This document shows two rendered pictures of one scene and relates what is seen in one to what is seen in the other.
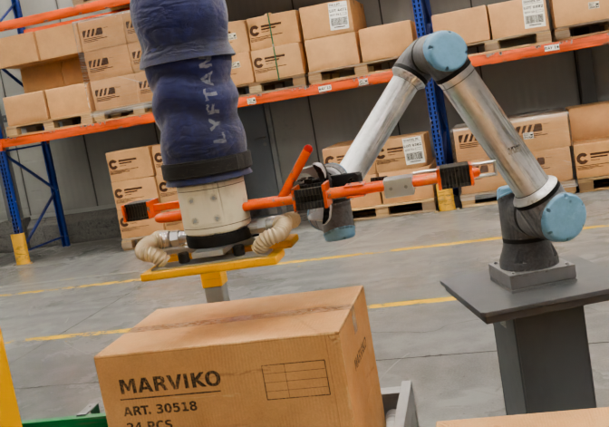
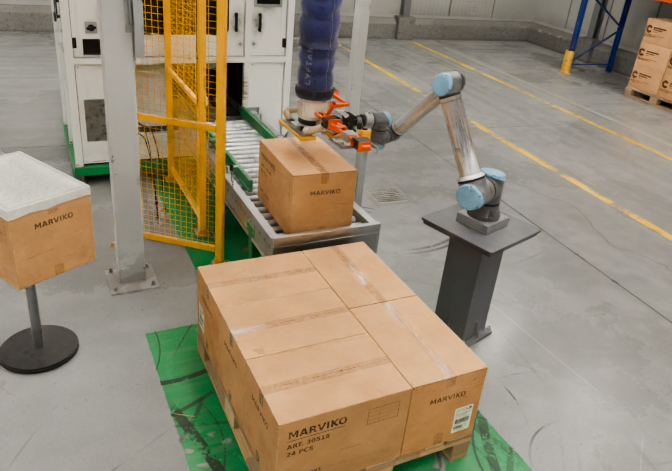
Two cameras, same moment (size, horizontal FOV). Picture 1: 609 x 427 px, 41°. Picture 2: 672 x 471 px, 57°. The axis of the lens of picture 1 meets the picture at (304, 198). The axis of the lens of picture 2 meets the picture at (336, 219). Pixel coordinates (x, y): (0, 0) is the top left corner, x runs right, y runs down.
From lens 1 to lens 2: 276 cm
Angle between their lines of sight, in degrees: 51
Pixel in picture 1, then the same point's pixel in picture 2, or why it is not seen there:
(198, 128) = (301, 75)
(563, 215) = (465, 195)
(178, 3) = (304, 22)
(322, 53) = not seen: outside the picture
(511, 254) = not seen: hidden behind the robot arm
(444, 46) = (438, 82)
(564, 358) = (465, 266)
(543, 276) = (471, 222)
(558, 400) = (456, 283)
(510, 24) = not seen: outside the picture
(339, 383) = (291, 194)
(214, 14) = (317, 31)
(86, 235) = (626, 70)
